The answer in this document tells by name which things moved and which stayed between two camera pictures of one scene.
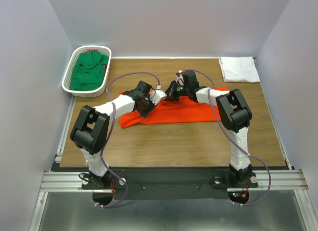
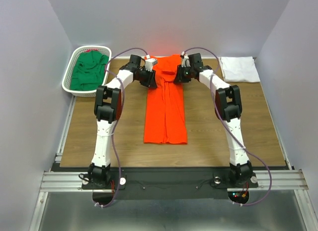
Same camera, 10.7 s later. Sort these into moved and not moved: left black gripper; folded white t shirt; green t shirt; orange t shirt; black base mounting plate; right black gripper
Moved: left black gripper; orange t shirt; right black gripper
Not moved: green t shirt; folded white t shirt; black base mounting plate
